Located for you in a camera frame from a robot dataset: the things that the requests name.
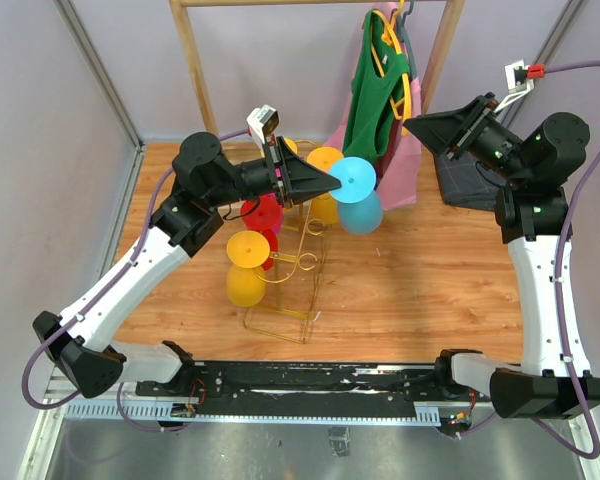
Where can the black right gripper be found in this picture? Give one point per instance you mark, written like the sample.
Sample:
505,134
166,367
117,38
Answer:
454,129

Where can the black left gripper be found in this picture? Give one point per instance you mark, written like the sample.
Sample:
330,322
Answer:
300,179

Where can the red wine glass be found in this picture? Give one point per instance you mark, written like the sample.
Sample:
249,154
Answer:
264,216

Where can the blue wine glass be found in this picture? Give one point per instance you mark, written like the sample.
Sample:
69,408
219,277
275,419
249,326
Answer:
358,204

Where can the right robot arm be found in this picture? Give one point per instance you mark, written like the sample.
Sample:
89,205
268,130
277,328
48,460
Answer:
554,379

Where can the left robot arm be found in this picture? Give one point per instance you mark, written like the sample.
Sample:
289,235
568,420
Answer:
79,339

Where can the yellow clothes hanger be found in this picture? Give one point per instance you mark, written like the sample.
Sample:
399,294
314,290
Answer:
391,60

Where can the dark grey folded cloth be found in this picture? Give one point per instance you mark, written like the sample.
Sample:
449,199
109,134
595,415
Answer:
467,184

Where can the pink garment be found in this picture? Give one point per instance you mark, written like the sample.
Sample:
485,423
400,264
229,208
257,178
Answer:
398,169

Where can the green garment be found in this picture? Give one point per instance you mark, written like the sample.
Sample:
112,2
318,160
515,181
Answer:
370,119

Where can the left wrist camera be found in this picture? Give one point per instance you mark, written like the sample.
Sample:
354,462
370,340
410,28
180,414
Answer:
261,122

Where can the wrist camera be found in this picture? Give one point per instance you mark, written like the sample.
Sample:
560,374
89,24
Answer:
520,81
261,122

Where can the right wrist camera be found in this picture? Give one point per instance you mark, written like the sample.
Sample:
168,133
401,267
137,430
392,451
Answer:
520,81

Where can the gold wire wine glass rack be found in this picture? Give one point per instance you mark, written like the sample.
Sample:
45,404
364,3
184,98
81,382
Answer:
294,274

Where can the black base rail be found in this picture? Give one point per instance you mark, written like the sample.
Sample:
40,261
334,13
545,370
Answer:
310,392

